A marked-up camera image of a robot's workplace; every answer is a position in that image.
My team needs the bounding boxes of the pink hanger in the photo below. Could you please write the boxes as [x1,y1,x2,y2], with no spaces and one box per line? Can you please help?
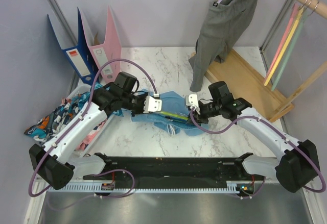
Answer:
[264,3,298,81]

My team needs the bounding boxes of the yellow hanger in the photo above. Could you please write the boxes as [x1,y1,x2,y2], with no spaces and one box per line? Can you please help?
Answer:
[264,8,304,86]

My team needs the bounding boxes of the wooden clothes rack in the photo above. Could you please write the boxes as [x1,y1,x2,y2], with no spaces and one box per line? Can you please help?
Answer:
[204,0,326,122]

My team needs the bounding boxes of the light blue cable duct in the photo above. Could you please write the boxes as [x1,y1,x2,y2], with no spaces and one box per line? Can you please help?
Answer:
[57,182,253,194]

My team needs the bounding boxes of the blue ring binder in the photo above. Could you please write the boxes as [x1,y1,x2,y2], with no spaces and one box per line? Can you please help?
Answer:
[47,8,98,85]

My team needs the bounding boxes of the grey shorts on hanger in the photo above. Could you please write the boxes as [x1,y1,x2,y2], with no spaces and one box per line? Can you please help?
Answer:
[189,0,258,92]

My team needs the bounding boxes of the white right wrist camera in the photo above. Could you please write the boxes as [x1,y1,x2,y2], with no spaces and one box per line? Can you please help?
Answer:
[185,94,199,110]

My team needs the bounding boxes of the light blue mesh shorts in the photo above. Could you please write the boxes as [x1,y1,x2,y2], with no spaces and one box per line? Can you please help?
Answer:
[131,91,204,136]

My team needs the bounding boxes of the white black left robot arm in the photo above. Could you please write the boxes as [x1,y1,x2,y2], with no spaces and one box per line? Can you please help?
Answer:
[29,72,151,190]

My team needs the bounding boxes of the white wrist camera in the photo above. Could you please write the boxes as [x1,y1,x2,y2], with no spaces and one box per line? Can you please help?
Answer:
[143,95,162,113]
[185,94,199,110]

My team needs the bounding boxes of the pink ring binder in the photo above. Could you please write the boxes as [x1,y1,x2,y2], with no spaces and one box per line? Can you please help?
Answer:
[89,6,122,83]

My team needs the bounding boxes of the patterned blue orange clothes pile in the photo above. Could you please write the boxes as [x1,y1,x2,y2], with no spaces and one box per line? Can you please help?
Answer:
[24,84,91,145]

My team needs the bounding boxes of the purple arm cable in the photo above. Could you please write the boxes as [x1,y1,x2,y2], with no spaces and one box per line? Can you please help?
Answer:
[28,58,160,211]
[190,108,321,201]

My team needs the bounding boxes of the lime green hanger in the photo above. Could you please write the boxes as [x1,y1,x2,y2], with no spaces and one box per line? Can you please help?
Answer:
[159,111,189,121]

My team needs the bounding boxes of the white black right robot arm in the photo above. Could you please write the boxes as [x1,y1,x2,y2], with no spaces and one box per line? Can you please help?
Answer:
[185,81,326,193]

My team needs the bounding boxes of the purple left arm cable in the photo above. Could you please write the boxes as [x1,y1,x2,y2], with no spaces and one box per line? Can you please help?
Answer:
[28,58,160,211]

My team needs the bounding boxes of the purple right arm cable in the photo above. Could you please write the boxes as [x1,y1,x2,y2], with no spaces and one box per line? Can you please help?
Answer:
[190,108,321,201]

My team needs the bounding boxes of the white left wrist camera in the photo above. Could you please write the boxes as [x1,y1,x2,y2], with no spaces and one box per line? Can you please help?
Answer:
[143,95,162,113]

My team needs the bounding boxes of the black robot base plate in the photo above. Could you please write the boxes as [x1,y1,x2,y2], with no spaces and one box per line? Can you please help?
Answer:
[83,153,268,187]

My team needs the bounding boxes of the white plastic laundry basket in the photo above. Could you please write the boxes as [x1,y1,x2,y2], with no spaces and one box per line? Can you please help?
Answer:
[40,84,121,158]

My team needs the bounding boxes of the pale green hanger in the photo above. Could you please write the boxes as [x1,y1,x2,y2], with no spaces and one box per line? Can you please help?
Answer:
[271,11,309,91]

